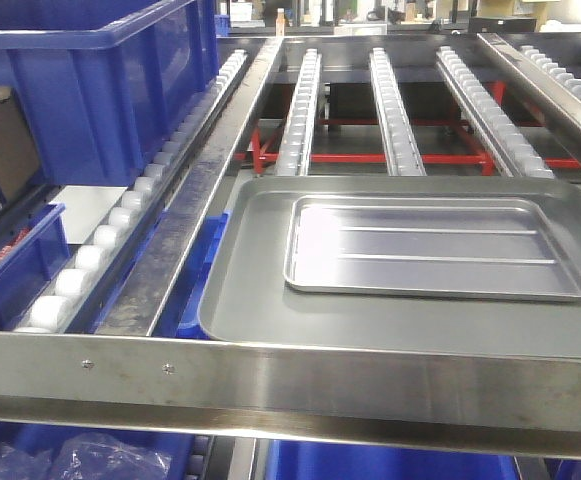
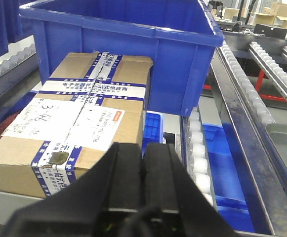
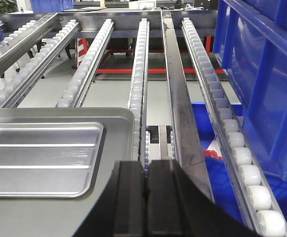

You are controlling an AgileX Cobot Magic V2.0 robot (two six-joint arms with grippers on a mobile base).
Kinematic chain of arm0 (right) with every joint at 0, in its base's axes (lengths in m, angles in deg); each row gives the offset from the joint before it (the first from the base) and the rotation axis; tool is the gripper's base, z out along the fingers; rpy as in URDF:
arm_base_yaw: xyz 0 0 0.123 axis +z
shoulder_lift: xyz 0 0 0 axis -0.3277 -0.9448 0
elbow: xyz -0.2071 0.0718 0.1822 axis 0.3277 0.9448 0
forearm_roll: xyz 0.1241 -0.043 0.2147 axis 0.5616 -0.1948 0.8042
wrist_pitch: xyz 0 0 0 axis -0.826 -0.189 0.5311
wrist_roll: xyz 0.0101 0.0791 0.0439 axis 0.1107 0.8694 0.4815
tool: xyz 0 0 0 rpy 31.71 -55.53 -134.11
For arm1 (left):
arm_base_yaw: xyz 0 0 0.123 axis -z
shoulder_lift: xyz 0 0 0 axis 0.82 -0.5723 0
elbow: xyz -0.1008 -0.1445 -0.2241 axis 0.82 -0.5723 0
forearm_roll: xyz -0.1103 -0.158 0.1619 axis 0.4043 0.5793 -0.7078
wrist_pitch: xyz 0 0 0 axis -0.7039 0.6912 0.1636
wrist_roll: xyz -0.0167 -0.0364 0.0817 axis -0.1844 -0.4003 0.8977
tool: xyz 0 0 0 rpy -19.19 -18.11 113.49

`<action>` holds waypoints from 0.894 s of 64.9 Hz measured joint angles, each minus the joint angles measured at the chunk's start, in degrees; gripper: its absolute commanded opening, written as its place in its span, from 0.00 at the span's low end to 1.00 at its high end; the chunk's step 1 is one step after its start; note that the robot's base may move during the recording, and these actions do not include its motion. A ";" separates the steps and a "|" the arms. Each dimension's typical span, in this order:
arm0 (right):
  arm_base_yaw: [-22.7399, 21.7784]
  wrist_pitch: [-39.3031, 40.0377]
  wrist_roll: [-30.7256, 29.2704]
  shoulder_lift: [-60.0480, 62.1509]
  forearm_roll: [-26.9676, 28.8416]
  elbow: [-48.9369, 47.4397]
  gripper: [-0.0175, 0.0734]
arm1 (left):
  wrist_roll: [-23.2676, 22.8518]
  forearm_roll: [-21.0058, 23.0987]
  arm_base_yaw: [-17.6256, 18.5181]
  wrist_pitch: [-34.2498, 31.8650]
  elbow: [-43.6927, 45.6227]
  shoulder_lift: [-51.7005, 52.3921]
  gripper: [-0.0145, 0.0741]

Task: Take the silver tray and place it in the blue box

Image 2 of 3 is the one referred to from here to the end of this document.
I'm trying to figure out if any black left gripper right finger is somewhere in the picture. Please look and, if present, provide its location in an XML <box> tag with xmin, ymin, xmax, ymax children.
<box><xmin>143</xmin><ymin>143</ymin><xmax>235</xmax><ymax>237</ymax></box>

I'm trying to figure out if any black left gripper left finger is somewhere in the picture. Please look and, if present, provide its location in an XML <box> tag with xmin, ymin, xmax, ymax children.
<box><xmin>3</xmin><ymin>143</ymin><xmax>141</xmax><ymax>237</ymax></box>

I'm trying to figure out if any taped cardboard box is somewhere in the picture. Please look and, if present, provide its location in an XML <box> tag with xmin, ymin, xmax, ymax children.
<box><xmin>0</xmin><ymin>52</ymin><xmax>153</xmax><ymax>198</ymax></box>

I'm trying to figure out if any blue bin lower shelf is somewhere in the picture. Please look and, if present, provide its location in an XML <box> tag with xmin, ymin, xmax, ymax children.
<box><xmin>203</xmin><ymin>123</ymin><xmax>255</xmax><ymax>233</ymax></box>

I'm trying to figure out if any small blue bin lower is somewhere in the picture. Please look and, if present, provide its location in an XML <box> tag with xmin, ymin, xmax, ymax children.
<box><xmin>142</xmin><ymin>111</ymin><xmax>164</xmax><ymax>155</ymax></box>

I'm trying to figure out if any large blue plastic bin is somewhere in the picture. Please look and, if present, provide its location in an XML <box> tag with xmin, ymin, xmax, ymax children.
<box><xmin>19</xmin><ymin>0</ymin><xmax>224</xmax><ymax>117</ymax></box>

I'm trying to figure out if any far left blue bin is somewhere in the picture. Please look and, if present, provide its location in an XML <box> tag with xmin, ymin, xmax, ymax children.
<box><xmin>0</xmin><ymin>0</ymin><xmax>24</xmax><ymax>56</ymax></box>

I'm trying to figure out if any white roller conveyor rail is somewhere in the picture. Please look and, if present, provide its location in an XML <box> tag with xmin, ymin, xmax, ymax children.
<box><xmin>187</xmin><ymin>107</ymin><xmax>214</xmax><ymax>205</ymax></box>

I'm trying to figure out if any red rack frame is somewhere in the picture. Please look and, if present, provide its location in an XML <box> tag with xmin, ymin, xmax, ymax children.
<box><xmin>202</xmin><ymin>69</ymin><xmax>287</xmax><ymax>104</ymax></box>

